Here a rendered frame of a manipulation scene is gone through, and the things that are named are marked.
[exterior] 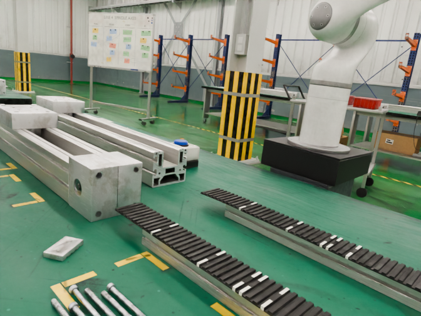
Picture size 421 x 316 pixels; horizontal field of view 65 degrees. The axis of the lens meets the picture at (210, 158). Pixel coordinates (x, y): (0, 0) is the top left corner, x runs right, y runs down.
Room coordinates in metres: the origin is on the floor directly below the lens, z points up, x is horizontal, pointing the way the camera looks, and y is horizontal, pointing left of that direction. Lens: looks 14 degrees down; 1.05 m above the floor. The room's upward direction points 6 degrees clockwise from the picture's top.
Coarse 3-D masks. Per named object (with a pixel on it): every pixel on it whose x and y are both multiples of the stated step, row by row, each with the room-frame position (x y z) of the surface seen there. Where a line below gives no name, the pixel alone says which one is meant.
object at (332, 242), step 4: (332, 236) 0.49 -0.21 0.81; (336, 236) 0.49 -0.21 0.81; (328, 240) 0.47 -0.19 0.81; (332, 240) 0.48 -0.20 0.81; (336, 240) 0.48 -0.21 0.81; (340, 240) 0.48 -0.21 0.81; (320, 244) 0.46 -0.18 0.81; (324, 244) 0.46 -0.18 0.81; (328, 244) 0.47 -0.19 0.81; (332, 244) 0.46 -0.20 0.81; (336, 244) 0.47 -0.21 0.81; (324, 248) 0.45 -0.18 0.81; (328, 248) 0.45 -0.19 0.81; (332, 248) 0.45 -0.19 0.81
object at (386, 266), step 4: (384, 260) 0.43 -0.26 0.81; (388, 260) 0.43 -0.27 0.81; (380, 264) 0.42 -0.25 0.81; (384, 264) 0.42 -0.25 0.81; (388, 264) 0.42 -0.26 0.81; (392, 264) 0.42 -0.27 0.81; (396, 264) 0.42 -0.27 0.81; (376, 268) 0.40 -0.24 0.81; (380, 268) 0.41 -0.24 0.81; (384, 268) 0.41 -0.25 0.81; (388, 268) 0.41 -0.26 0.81; (392, 268) 0.41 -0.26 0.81; (376, 272) 0.40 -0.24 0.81; (380, 272) 0.40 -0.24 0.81; (384, 272) 0.40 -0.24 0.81; (388, 272) 0.40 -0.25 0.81
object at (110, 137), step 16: (64, 128) 1.06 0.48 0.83; (80, 128) 0.98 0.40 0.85; (96, 128) 0.93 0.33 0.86; (112, 128) 0.99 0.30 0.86; (96, 144) 0.91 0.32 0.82; (112, 144) 0.85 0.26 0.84; (128, 144) 0.79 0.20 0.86; (144, 144) 0.78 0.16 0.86; (160, 144) 0.82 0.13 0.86; (144, 160) 0.74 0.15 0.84; (160, 160) 0.74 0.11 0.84; (176, 160) 0.78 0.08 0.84; (144, 176) 0.74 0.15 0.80; (160, 176) 0.74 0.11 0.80; (176, 176) 0.78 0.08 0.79
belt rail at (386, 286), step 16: (256, 224) 0.56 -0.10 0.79; (288, 240) 0.51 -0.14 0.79; (304, 240) 0.49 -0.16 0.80; (320, 256) 0.46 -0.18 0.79; (336, 256) 0.45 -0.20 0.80; (352, 272) 0.43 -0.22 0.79; (368, 272) 0.42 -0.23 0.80; (384, 288) 0.40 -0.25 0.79; (400, 288) 0.39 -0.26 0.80; (416, 304) 0.37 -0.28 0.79
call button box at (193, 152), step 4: (176, 144) 0.92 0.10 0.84; (188, 144) 0.94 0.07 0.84; (192, 144) 0.95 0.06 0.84; (188, 148) 0.90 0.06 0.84; (192, 148) 0.91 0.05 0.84; (196, 148) 0.92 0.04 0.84; (188, 152) 0.90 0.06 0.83; (192, 152) 0.91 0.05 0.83; (196, 152) 0.92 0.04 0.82; (188, 156) 0.90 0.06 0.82; (192, 156) 0.92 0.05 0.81; (196, 156) 0.93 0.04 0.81; (188, 160) 0.90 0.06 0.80; (192, 160) 0.92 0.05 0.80; (196, 160) 0.93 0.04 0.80; (188, 164) 0.90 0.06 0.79; (192, 164) 0.92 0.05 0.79; (196, 164) 0.93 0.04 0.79; (184, 168) 0.90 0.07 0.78
